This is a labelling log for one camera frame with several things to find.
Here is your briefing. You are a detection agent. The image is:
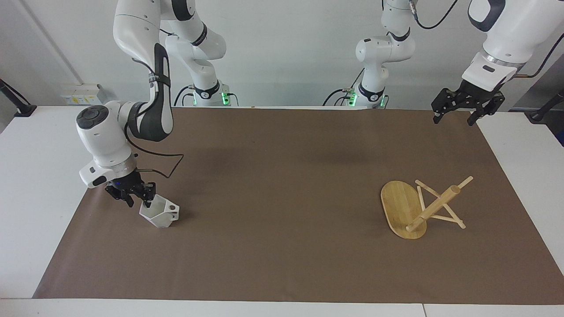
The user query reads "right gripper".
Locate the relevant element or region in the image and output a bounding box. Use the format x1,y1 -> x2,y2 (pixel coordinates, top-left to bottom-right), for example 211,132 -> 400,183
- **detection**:
104,171 -> 156,209

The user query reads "black cable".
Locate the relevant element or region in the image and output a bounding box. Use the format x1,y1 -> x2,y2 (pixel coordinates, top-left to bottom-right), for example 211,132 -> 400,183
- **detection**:
124,110 -> 185,179
323,67 -> 366,107
173,85 -> 196,107
516,32 -> 564,79
409,0 -> 460,30

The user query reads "white angular cup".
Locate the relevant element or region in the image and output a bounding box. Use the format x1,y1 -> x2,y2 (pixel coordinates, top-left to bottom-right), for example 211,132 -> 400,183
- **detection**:
139,197 -> 181,229

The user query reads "black stand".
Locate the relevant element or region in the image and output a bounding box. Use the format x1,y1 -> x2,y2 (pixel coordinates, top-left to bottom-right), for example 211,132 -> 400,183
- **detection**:
528,89 -> 564,123
0,78 -> 37,118

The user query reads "wooden cup rack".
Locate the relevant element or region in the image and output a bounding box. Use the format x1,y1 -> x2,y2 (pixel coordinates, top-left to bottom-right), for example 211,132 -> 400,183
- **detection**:
380,176 -> 474,240

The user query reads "white wall socket box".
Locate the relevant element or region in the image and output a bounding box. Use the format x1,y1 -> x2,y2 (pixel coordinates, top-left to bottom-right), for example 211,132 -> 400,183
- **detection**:
61,83 -> 108,106

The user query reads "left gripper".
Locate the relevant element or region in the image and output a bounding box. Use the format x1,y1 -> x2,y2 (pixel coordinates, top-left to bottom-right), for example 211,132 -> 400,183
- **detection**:
431,80 -> 505,127

